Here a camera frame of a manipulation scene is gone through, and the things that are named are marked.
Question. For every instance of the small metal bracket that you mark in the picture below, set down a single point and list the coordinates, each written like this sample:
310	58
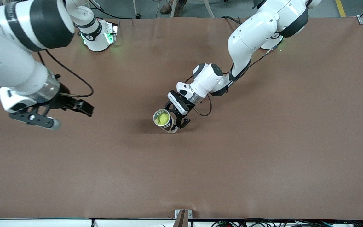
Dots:
190	214

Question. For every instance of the clear tennis ball can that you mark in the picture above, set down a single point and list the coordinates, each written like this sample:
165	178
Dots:
170	129

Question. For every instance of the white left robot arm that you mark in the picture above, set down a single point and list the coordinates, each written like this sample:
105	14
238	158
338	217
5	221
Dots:
254	31

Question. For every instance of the brown table mat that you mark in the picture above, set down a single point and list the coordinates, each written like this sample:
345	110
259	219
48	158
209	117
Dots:
181	176

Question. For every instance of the yellow tennis ball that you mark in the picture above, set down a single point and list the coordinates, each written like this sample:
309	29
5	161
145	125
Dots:
162	119

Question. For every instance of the brown shoe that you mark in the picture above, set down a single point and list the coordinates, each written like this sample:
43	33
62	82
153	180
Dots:
165	9
181	6

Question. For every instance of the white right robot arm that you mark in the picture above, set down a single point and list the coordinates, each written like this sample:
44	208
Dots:
11	56

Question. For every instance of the white pole with caster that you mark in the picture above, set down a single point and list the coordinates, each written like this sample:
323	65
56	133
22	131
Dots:
138	15

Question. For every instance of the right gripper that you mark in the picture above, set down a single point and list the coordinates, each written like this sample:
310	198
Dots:
62	100

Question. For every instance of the white stand leg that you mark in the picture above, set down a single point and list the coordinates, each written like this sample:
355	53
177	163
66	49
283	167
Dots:
173	9
209	9

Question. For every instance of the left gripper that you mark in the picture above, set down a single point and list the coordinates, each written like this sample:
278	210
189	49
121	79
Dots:
184	121

